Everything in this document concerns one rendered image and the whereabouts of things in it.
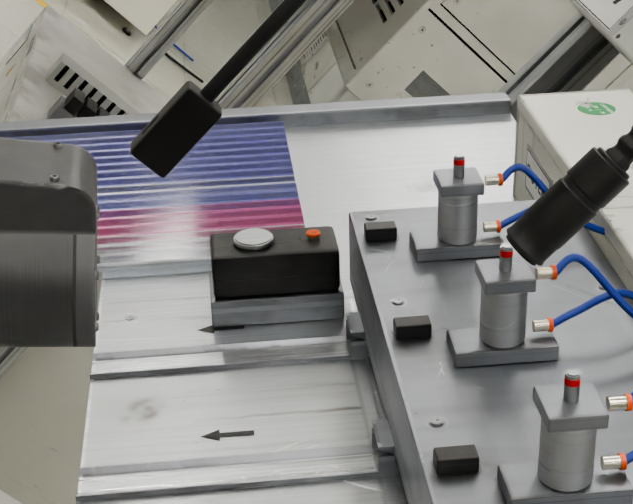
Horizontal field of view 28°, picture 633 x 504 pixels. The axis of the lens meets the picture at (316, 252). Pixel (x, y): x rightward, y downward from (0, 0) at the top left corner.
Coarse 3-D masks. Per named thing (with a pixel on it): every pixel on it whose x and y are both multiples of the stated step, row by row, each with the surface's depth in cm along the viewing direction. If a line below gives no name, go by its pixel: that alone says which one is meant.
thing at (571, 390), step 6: (570, 372) 48; (576, 372) 48; (564, 378) 48; (570, 378) 48; (576, 378) 48; (564, 384) 49; (570, 384) 48; (576, 384) 48; (564, 390) 49; (570, 390) 48; (576, 390) 48; (564, 396) 49; (570, 396) 48; (576, 396) 49; (570, 402) 49; (576, 402) 49
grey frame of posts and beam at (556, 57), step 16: (576, 16) 108; (560, 32) 109; (576, 32) 106; (592, 32) 106; (624, 32) 93; (544, 48) 109; (560, 48) 107; (576, 48) 106; (592, 48) 107; (608, 48) 106; (624, 48) 92; (528, 64) 110; (544, 64) 107; (560, 64) 107; (576, 64) 108; (592, 64) 107; (608, 64) 107; (512, 80) 110; (528, 80) 108; (544, 80) 107; (560, 80) 108; (576, 80) 108; (512, 96) 108; (512, 112) 108
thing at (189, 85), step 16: (176, 96) 60; (192, 96) 60; (160, 112) 61; (176, 112) 60; (192, 112) 60; (208, 112) 60; (144, 128) 61; (160, 128) 60; (176, 128) 60; (192, 128) 60; (208, 128) 61; (144, 144) 61; (160, 144) 61; (176, 144) 61; (192, 144) 61; (144, 160) 61; (160, 160) 61; (176, 160) 61; (160, 176) 62
